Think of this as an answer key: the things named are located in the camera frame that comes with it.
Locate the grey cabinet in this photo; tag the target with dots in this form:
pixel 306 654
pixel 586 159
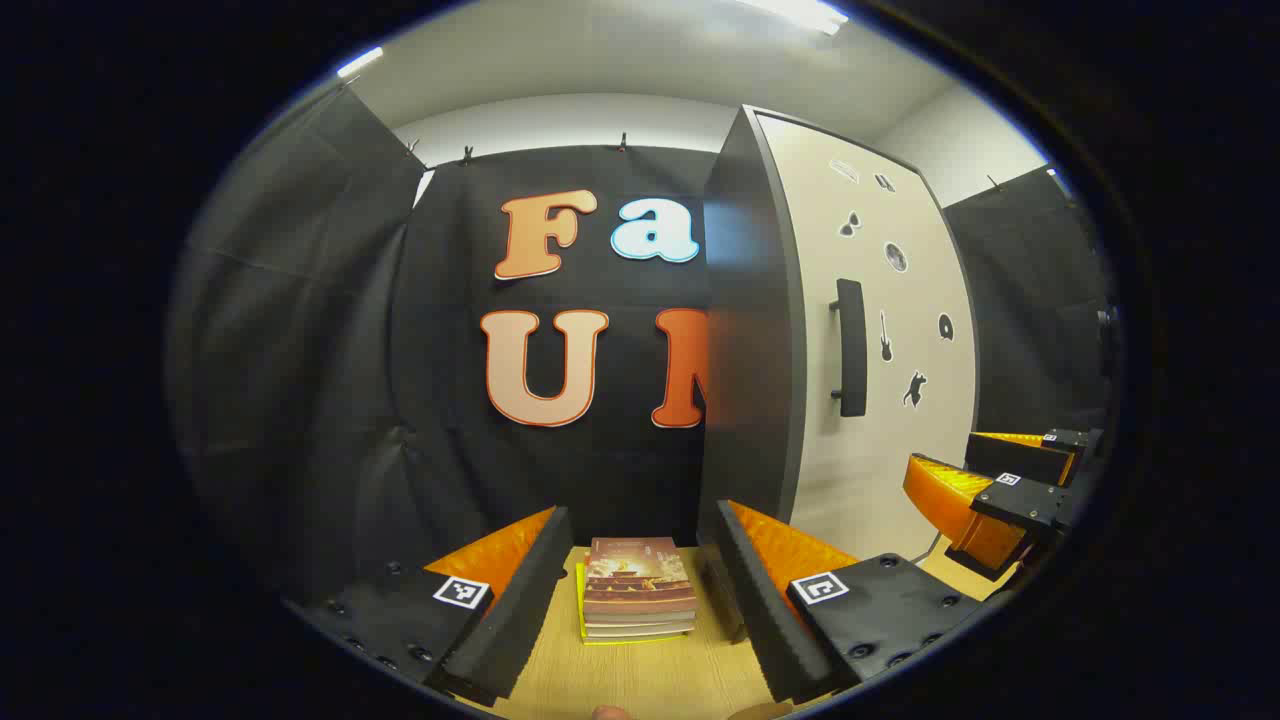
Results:
pixel 745 400

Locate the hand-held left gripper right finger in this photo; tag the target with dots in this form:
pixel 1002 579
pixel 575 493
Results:
pixel 760 610

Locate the white cabinet door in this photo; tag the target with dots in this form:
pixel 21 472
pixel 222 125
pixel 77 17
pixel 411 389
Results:
pixel 920 470

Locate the wide ceiling light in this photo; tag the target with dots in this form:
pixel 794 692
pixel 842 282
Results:
pixel 800 12

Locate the black backdrop cloth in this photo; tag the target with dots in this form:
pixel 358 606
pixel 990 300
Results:
pixel 1040 300
pixel 290 350
pixel 450 450

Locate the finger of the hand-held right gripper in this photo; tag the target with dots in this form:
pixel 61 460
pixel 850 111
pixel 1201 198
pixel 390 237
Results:
pixel 950 500
pixel 1020 455

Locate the thin white-edged book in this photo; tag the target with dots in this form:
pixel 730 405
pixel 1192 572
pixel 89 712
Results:
pixel 640 620

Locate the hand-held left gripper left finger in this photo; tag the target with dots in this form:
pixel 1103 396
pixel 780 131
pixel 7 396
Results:
pixel 520 610

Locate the narrow ceiling light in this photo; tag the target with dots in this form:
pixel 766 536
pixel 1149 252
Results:
pixel 360 62

